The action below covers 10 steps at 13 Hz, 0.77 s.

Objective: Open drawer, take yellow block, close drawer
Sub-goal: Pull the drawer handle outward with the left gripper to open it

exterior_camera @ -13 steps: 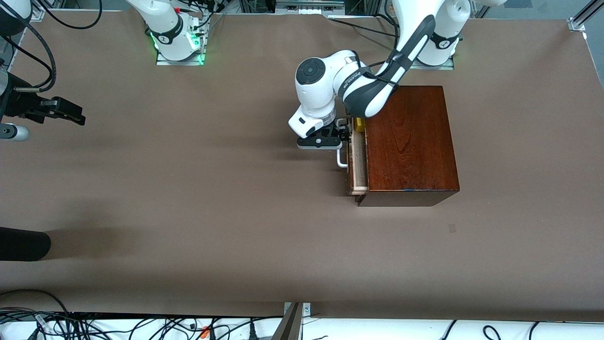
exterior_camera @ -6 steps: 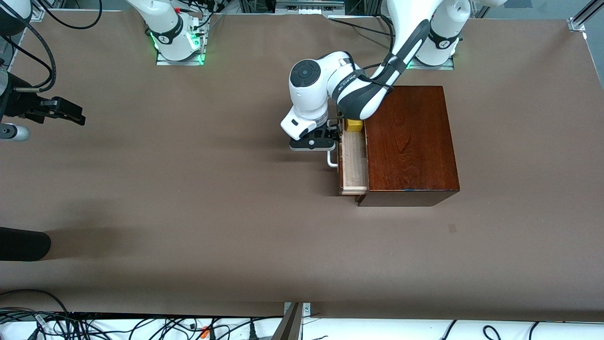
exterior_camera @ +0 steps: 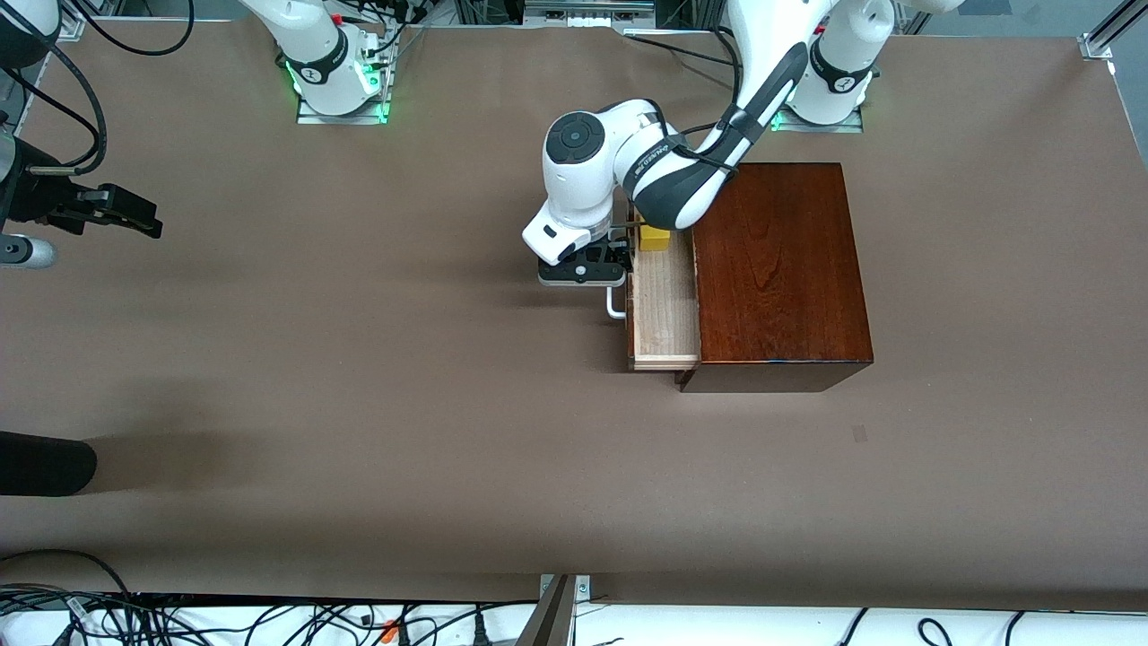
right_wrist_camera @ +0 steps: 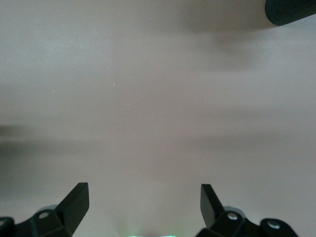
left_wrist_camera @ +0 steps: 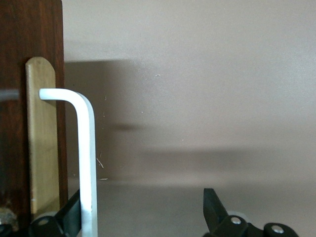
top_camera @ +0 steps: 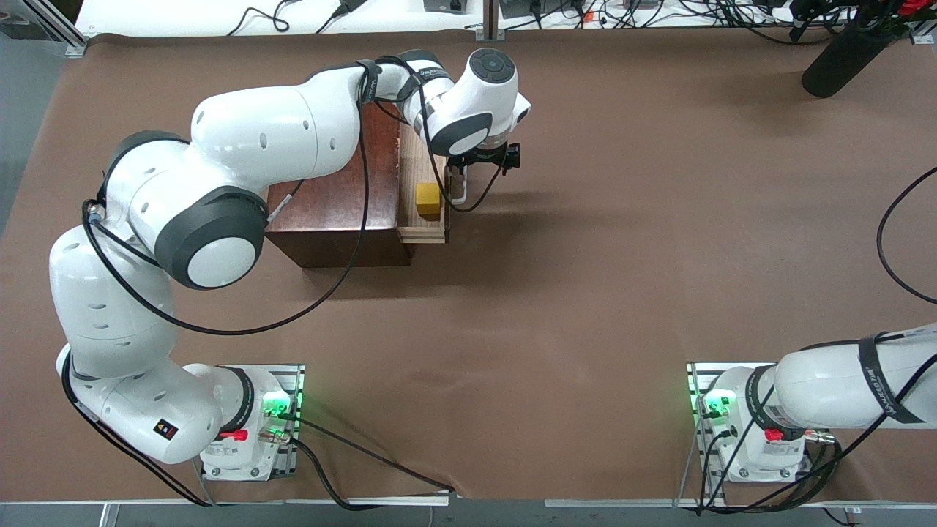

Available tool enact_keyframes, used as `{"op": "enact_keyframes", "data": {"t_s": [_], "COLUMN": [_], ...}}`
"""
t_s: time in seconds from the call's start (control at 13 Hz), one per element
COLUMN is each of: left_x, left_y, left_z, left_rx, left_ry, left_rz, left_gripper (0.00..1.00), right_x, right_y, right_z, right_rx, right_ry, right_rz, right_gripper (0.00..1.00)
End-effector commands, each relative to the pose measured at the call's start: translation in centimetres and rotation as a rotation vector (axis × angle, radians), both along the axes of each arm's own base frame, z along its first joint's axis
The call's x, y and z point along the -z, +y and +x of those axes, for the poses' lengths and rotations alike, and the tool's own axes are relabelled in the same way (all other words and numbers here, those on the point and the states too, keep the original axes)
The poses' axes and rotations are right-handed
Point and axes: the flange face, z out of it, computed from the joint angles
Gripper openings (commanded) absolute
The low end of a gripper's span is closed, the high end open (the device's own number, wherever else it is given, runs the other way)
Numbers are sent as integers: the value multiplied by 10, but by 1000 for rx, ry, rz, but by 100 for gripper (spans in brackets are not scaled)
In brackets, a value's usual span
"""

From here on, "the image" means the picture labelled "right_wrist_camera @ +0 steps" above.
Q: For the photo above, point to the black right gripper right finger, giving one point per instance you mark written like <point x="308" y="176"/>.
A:
<point x="212" y="209"/>

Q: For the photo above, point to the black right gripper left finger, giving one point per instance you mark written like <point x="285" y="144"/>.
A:
<point x="71" y="209"/>

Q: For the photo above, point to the black ribbed cylinder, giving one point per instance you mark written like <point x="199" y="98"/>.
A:
<point x="288" y="11"/>

